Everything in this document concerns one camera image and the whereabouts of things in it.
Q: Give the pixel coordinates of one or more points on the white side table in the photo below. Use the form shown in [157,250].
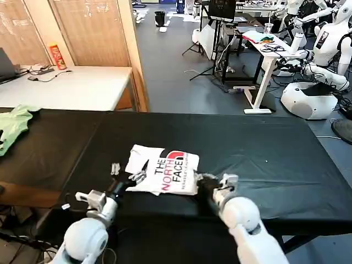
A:
[68,88]

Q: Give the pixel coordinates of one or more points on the large white humanoid robot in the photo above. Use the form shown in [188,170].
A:
[328,41]

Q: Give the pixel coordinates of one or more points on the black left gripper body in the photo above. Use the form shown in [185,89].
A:
[121,187]

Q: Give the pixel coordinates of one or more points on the red snack can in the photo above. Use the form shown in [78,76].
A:
[57,56]

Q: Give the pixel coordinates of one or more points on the stack of coloured clothes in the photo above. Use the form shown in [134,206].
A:
[257,37]

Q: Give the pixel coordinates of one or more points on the black desk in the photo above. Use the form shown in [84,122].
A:
[248,27]

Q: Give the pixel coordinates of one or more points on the wooden partition wall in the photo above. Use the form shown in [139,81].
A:
[96,33]

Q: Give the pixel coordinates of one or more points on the white standing desk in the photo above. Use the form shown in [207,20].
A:
[265,71]

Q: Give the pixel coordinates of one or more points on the clear plastic cup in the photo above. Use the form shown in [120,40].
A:
[268,28]

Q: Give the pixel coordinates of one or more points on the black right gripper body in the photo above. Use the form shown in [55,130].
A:
[207,187]

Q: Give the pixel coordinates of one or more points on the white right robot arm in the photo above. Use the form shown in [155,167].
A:
[247,220]

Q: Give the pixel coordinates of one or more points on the light green garment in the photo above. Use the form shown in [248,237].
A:
[13,123]

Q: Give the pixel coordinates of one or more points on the black trash bin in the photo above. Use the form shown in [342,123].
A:
[160,18]

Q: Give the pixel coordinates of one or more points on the white robot forearm with cylinder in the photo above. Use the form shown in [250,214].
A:
[298,44]

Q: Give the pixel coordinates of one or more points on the white paper sheet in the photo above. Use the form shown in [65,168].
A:
[162,29]

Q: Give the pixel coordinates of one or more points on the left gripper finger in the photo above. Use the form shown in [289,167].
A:
[115,169]
[140,176]

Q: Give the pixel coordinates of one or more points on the white printed t-shirt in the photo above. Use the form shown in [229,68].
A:
[137,154]

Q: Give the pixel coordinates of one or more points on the black laptop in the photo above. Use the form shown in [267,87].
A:
[6,68]

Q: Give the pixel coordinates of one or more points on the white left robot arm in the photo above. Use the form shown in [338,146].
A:
[88,236]

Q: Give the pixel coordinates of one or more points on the black table cloth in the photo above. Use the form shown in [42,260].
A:
[247,143]

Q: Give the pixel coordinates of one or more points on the black monitor on tripod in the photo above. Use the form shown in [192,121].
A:
[221,8]

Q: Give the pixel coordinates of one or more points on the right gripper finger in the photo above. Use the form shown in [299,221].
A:
[211,176]
[198,177]

